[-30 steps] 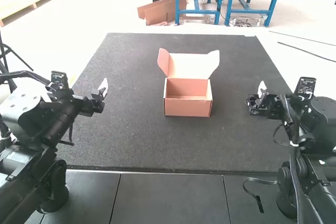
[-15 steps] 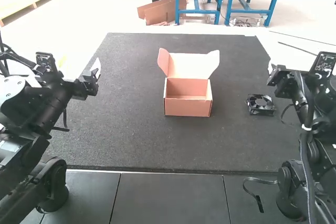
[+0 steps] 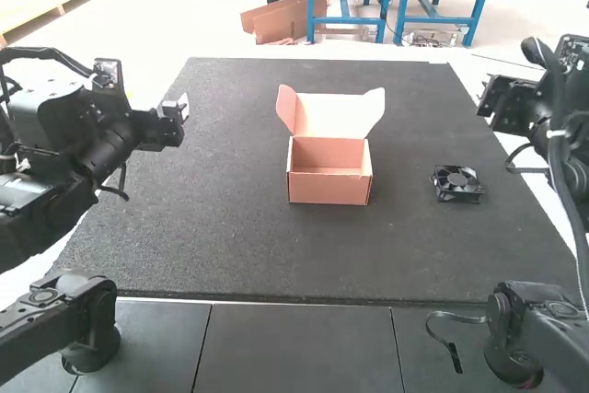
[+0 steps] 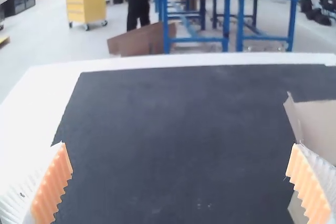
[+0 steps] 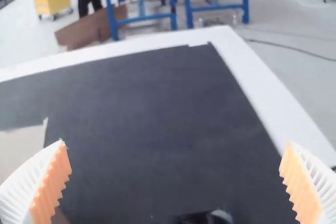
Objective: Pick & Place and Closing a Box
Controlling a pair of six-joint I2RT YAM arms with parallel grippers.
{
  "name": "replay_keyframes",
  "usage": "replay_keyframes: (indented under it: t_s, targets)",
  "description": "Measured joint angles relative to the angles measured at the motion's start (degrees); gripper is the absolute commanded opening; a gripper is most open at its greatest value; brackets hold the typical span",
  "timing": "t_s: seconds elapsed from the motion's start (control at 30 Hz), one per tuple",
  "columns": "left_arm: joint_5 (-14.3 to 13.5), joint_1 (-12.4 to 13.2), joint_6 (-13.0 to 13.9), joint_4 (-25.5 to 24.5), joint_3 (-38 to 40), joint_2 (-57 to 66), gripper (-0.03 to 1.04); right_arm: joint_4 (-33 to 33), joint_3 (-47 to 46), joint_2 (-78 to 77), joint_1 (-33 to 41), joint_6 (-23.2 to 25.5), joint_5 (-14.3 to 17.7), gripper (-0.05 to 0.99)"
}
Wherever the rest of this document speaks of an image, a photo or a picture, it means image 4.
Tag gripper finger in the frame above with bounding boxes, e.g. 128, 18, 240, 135
0, 141, 74, 224
285, 142, 336, 224

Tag cardboard box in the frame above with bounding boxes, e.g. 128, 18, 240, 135
282, 91, 336, 221

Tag black mat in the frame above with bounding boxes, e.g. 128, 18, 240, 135
51, 63, 336, 224

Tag black bags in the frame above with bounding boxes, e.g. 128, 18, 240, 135
300, 0, 333, 27

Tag flat cardboard sheet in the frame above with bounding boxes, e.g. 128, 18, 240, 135
107, 22, 177, 57

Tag yellow tool cart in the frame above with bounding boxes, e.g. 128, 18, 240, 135
65, 0, 109, 31

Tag person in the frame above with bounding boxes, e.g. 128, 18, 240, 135
117, 0, 153, 33

